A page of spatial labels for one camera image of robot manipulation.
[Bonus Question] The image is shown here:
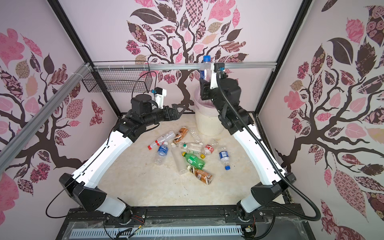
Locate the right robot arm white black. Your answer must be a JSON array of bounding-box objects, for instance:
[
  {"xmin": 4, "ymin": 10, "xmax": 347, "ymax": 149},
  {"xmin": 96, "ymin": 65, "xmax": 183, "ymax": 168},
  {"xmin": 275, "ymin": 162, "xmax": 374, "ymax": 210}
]
[{"xmin": 198, "ymin": 78, "xmax": 296, "ymax": 218}]

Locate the clear bottle green label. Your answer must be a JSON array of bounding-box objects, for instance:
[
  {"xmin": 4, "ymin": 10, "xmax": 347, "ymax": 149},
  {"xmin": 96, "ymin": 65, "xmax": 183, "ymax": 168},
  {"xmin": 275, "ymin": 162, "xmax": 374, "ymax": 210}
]
[{"xmin": 179, "ymin": 143, "xmax": 203, "ymax": 155}]

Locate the aluminium rail wall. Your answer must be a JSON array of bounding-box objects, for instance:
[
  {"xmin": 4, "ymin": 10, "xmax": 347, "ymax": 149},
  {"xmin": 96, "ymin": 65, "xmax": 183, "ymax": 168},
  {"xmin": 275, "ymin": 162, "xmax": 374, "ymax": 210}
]
[
  {"xmin": 1, "ymin": 63, "xmax": 92, "ymax": 173},
  {"xmin": 93, "ymin": 62, "xmax": 277, "ymax": 71}
]

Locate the aluminium rail left wall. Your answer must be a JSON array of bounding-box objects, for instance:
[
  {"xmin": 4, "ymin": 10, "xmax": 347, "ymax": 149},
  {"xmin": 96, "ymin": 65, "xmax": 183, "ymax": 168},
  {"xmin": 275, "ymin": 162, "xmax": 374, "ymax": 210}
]
[{"xmin": 1, "ymin": 63, "xmax": 92, "ymax": 173}]

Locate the clear crushed bottle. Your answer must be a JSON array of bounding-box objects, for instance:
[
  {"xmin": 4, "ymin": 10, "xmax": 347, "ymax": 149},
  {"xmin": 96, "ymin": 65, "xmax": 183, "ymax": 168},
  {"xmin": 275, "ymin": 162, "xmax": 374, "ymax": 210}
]
[{"xmin": 189, "ymin": 128, "xmax": 203, "ymax": 145}]

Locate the tall clear square bottle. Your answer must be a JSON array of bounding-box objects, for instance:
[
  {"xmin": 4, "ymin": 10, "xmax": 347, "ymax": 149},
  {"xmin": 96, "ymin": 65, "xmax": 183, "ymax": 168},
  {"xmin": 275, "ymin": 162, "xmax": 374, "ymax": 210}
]
[{"xmin": 171, "ymin": 143, "xmax": 188, "ymax": 175}]

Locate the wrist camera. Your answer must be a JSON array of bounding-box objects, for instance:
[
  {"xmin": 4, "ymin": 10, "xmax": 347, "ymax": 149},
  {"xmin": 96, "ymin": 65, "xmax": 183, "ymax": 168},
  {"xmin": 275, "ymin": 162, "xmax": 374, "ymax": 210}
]
[
  {"xmin": 131, "ymin": 86, "xmax": 167, "ymax": 116},
  {"xmin": 210, "ymin": 63, "xmax": 225, "ymax": 90}
]

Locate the white bin with purple liner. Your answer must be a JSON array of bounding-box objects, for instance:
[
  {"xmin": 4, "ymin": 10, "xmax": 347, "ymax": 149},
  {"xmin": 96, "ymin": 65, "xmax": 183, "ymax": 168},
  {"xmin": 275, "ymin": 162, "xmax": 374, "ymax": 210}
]
[{"xmin": 193, "ymin": 88, "xmax": 224, "ymax": 137}]

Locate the green soda bottle yellow cap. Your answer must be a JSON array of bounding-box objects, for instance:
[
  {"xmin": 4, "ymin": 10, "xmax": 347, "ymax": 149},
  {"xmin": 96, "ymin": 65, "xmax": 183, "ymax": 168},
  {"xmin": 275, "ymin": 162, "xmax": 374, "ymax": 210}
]
[{"xmin": 182, "ymin": 152, "xmax": 206, "ymax": 170}]

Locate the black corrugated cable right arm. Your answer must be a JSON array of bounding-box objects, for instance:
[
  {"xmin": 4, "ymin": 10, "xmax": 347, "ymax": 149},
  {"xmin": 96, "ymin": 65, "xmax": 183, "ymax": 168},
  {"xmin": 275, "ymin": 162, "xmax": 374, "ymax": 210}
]
[{"xmin": 215, "ymin": 71, "xmax": 322, "ymax": 222}]

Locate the black base frame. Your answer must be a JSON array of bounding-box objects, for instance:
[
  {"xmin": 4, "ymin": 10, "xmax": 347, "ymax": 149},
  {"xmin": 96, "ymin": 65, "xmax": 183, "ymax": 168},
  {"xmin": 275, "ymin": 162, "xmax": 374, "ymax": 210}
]
[{"xmin": 56, "ymin": 205, "xmax": 315, "ymax": 240}]

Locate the clear bottle red cap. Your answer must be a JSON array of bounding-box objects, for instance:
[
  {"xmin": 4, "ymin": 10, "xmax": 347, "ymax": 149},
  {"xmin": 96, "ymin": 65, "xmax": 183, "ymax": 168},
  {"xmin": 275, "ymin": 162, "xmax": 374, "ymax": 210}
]
[{"xmin": 148, "ymin": 131, "xmax": 176, "ymax": 150}]

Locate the brown coffee bottle upper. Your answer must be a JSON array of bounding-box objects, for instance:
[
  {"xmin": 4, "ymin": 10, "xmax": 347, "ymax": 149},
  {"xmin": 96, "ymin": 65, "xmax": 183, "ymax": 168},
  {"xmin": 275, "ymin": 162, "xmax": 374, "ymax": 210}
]
[{"xmin": 172, "ymin": 126, "xmax": 189, "ymax": 145}]

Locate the Pocari Sweat bottle white cap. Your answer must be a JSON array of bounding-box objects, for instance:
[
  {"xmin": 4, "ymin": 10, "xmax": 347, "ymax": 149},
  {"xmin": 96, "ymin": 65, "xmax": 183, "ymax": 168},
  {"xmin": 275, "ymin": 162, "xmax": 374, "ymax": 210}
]
[{"xmin": 155, "ymin": 142, "xmax": 169, "ymax": 165}]

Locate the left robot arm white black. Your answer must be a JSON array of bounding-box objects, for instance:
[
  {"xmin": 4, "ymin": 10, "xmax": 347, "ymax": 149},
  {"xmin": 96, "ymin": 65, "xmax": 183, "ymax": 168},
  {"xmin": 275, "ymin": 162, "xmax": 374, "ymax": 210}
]
[{"xmin": 60, "ymin": 104, "xmax": 186, "ymax": 218}]

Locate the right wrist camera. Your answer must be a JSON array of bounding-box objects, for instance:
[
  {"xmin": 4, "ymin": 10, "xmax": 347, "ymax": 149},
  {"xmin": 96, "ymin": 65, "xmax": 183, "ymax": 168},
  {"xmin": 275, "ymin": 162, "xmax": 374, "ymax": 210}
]
[{"xmin": 210, "ymin": 63, "xmax": 225, "ymax": 90}]

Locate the small bottle red label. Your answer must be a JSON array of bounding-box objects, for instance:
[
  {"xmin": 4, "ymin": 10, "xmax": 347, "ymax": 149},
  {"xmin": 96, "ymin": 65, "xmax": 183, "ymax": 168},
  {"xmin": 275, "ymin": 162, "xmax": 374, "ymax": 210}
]
[{"xmin": 203, "ymin": 139, "xmax": 218, "ymax": 156}]

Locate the white slotted cable duct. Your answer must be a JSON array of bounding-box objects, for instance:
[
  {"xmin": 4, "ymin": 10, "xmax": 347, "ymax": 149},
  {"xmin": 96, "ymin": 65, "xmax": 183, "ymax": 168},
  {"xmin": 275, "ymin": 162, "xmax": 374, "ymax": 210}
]
[{"xmin": 68, "ymin": 226, "xmax": 242, "ymax": 240}]

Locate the black wire basket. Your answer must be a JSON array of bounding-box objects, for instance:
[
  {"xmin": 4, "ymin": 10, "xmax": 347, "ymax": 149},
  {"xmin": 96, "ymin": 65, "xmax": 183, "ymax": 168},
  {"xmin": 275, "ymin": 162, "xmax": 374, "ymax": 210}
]
[{"xmin": 82, "ymin": 60, "xmax": 157, "ymax": 93}]

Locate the aluminium rail back wall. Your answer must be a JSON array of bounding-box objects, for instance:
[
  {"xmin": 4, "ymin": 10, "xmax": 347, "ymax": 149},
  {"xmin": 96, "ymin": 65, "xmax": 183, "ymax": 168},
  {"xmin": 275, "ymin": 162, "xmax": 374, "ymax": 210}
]
[{"xmin": 93, "ymin": 62, "xmax": 277, "ymax": 71}]

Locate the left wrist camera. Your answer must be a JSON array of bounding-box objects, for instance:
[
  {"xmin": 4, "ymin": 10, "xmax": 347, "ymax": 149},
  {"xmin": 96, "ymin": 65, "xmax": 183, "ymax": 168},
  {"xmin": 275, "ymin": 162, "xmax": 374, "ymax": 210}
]
[{"xmin": 131, "ymin": 86, "xmax": 167, "ymax": 116}]

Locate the brown coffee bottle lower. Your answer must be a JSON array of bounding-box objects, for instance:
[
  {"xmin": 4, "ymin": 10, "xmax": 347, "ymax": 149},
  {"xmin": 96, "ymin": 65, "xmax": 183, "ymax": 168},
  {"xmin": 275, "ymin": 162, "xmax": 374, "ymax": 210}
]
[{"xmin": 187, "ymin": 166, "xmax": 213, "ymax": 185}]

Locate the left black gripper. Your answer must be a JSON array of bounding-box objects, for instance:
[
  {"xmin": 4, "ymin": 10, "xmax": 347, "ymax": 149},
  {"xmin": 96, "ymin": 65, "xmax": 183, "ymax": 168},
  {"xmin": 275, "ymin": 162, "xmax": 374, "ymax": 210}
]
[{"xmin": 142, "ymin": 103, "xmax": 186, "ymax": 126}]

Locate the blue label bottle right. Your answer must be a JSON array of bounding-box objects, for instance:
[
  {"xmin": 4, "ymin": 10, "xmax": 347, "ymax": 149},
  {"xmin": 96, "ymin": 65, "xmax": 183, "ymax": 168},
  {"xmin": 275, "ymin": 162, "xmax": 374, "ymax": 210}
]
[{"xmin": 218, "ymin": 146, "xmax": 231, "ymax": 171}]

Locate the brown coffee bottle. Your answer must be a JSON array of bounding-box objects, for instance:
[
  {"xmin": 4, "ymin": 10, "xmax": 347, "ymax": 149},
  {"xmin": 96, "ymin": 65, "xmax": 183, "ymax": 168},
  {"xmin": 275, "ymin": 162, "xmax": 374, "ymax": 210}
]
[
  {"xmin": 172, "ymin": 126, "xmax": 189, "ymax": 145},
  {"xmin": 187, "ymin": 166, "xmax": 213, "ymax": 185}
]

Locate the blue cap water bottle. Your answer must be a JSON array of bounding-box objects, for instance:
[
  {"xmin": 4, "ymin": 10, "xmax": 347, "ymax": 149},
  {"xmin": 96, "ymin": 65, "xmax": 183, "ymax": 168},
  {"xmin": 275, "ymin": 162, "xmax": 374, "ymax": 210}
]
[{"xmin": 199, "ymin": 55, "xmax": 212, "ymax": 82}]

